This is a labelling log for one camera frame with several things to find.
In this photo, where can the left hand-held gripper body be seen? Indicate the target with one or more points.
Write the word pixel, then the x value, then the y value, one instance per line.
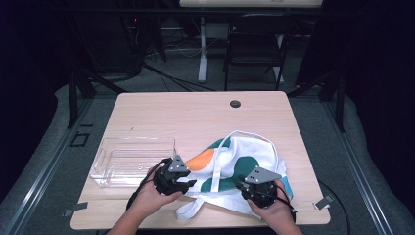
pixel 169 181

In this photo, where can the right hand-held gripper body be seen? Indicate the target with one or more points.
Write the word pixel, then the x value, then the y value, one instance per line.
pixel 261 192

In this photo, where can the white tote bag colourful print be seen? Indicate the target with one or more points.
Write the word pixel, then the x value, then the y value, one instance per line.
pixel 235 156

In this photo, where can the person's right hand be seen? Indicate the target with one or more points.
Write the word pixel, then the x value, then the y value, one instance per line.
pixel 277 210

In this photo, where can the person's left hand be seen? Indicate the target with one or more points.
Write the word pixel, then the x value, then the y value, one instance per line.
pixel 150 199

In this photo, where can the clear plastic tray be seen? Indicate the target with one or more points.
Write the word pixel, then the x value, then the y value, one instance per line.
pixel 130 163

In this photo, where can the grey tape strip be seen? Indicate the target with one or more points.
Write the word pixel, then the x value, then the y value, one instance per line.
pixel 75 209
pixel 323 202

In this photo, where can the grey table grommet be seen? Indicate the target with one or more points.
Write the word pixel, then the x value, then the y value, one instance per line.
pixel 235 104

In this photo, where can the black metal stand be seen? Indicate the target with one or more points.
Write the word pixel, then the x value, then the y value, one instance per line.
pixel 73 94
pixel 340 98

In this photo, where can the black folding chair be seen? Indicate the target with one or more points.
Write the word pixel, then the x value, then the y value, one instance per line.
pixel 254 49

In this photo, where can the dark cabinet with red light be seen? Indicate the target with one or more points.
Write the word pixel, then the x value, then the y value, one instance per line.
pixel 140 42

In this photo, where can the white desk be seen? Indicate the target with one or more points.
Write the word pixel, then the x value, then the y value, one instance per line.
pixel 251 3

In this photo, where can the aluminium floor rail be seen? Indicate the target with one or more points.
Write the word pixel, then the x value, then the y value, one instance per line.
pixel 355 169
pixel 42 173

